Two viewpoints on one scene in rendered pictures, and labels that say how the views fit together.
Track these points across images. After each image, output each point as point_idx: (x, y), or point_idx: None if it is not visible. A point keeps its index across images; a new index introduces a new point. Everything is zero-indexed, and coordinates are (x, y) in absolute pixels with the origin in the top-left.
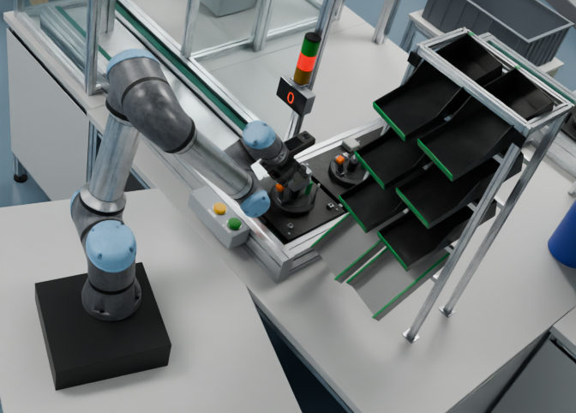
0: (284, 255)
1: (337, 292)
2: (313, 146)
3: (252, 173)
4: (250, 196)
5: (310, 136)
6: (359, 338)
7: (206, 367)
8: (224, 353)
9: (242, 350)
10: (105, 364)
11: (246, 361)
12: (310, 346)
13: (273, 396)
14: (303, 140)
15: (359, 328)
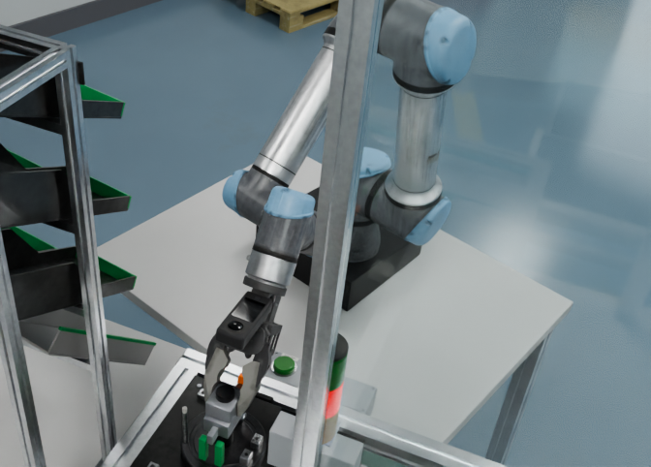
0: (190, 357)
1: (93, 412)
2: None
3: (266, 198)
4: (248, 171)
5: (227, 328)
6: (42, 363)
7: (217, 264)
8: (206, 283)
9: (188, 293)
10: None
11: (177, 285)
12: (108, 327)
13: (132, 266)
14: (235, 320)
15: (45, 376)
